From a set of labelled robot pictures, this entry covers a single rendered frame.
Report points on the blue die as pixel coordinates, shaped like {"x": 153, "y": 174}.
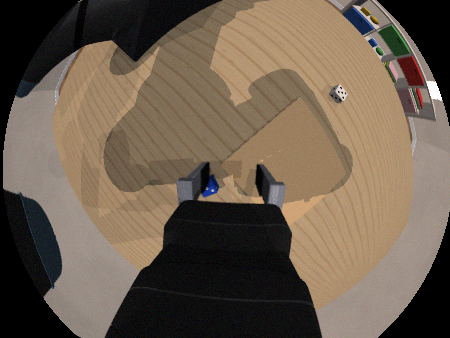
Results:
{"x": 212, "y": 187}

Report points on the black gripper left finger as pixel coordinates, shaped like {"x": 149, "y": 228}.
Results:
{"x": 194, "y": 184}

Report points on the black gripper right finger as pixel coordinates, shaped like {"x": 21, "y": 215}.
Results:
{"x": 272, "y": 192}

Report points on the white die with black pips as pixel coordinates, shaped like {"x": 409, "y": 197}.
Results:
{"x": 338, "y": 93}

